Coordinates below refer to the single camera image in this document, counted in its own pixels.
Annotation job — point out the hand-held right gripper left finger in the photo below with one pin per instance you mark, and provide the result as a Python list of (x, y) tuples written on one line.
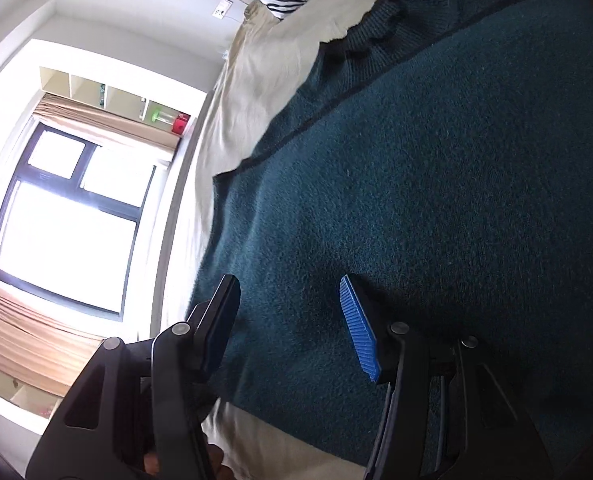
[(221, 325)]

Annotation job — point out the white wall socket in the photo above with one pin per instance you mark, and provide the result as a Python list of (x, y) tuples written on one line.
[(221, 10)]

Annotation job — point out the bed with beige sheet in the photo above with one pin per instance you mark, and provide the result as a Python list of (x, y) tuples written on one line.
[(256, 85)]

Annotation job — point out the black framed window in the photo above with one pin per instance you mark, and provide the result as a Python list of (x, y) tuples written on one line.
[(66, 240)]

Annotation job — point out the green lidded jar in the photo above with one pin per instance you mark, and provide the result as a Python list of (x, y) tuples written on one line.
[(160, 117)]

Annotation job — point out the dark green sweater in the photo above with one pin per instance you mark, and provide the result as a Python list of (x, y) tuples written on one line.
[(451, 185)]

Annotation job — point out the beige curtain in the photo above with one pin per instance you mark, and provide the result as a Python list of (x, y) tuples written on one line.
[(101, 120), (26, 330)]

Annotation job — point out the red box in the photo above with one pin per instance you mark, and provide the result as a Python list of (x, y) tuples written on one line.
[(181, 125)]

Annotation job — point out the white open shelf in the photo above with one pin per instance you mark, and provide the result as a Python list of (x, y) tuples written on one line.
[(6, 387), (81, 85)]

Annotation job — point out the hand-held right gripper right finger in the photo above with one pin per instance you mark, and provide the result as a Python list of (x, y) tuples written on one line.
[(359, 330)]

